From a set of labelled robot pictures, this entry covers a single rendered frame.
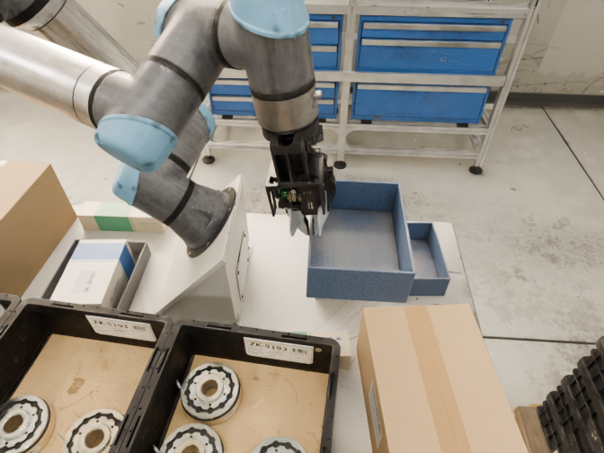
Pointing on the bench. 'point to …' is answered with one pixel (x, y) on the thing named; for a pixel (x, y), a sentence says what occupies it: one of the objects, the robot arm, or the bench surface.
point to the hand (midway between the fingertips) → (311, 225)
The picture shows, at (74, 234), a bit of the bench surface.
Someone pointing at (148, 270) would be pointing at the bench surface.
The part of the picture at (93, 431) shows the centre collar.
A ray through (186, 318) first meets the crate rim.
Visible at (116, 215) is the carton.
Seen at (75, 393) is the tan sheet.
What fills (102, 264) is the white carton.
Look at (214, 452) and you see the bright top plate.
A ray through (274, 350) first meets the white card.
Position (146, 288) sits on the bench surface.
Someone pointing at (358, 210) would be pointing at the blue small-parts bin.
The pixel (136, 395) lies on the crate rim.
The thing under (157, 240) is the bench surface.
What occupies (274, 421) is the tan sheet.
